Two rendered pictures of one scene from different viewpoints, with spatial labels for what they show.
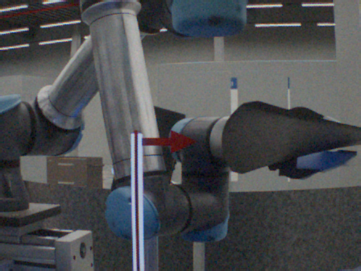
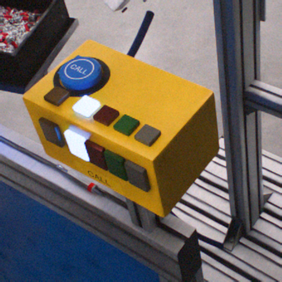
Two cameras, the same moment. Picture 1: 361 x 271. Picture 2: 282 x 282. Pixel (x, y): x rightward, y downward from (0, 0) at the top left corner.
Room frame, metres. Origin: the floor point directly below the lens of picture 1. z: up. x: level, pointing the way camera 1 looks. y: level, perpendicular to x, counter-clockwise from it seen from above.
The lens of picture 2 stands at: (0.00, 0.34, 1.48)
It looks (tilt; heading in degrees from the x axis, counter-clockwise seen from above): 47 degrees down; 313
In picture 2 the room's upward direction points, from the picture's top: 9 degrees counter-clockwise
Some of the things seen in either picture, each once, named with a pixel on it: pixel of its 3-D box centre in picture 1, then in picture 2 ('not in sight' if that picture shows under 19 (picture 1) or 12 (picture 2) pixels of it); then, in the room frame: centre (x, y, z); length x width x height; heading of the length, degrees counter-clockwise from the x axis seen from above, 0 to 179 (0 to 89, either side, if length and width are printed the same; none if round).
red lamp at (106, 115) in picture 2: not in sight; (106, 115); (0.32, 0.08, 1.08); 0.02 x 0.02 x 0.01; 0
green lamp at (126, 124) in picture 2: not in sight; (126, 124); (0.29, 0.08, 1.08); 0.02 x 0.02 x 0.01; 0
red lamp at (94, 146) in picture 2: not in sight; (97, 155); (0.32, 0.11, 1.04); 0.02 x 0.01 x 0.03; 0
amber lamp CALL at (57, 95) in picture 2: not in sight; (56, 95); (0.38, 0.09, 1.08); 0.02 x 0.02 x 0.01; 0
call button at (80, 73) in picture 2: not in sight; (80, 74); (0.38, 0.05, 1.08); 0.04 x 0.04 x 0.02
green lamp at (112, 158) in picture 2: not in sight; (116, 165); (0.29, 0.11, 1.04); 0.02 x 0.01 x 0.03; 0
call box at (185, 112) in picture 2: not in sight; (126, 128); (0.33, 0.05, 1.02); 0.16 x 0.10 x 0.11; 0
